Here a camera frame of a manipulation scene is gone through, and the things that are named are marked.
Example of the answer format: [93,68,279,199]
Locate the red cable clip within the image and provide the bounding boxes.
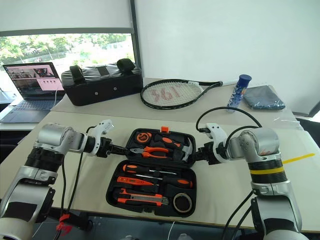
[55,213,73,238]

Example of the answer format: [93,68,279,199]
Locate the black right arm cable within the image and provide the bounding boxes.
[195,106,263,147]

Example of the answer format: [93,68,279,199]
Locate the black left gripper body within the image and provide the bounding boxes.
[95,137,116,159]

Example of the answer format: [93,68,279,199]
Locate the black plastic tool case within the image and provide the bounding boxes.
[106,126,198,218]

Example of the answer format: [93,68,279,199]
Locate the black orange tape measure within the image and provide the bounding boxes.
[135,131,153,145]

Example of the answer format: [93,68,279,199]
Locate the black handled screwdriver orange cap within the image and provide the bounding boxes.
[134,173,194,190]

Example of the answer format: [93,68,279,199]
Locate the black tennis racket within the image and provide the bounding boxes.
[140,79,238,111]

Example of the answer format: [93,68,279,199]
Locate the black orange handled hammer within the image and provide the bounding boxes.
[153,133,194,161]

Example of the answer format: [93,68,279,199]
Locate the yellow strip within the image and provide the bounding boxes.
[282,152,317,165]

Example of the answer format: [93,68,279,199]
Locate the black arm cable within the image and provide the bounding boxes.
[195,106,263,147]
[59,126,94,216]

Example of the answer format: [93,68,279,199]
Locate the clear plastic bag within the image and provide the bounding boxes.
[272,109,305,131]

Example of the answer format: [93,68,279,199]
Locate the black electrical tape roll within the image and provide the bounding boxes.
[172,192,194,214]

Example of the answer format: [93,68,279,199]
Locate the black bag with straps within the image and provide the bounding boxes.
[60,58,144,107]

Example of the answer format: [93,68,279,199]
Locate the orange black utility knife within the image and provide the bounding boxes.
[117,194,170,207]

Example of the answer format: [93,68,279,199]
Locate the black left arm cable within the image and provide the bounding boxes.
[59,126,94,216]

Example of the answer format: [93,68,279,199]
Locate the white roller blind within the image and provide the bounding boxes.
[0,0,134,34]

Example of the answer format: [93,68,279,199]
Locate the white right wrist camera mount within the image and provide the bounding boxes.
[205,122,230,165]

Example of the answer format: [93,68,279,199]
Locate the folded blue cloth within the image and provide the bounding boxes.
[242,85,287,111]

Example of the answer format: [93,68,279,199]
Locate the blue capped bottle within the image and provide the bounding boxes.
[226,74,252,114]

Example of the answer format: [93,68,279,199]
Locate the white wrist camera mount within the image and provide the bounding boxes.
[86,119,115,158]
[205,122,230,165]

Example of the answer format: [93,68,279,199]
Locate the black office chair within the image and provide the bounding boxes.
[291,99,320,152]

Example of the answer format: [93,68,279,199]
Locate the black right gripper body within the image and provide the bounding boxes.
[198,142,221,166]

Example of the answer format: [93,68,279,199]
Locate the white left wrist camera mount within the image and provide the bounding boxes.
[86,119,115,158]

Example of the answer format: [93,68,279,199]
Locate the orange handled pliers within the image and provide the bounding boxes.
[129,146,174,159]

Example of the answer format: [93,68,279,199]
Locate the orange voltage tester pen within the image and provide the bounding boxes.
[116,175,160,187]

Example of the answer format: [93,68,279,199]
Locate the open laptop computer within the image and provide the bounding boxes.
[0,61,66,124]

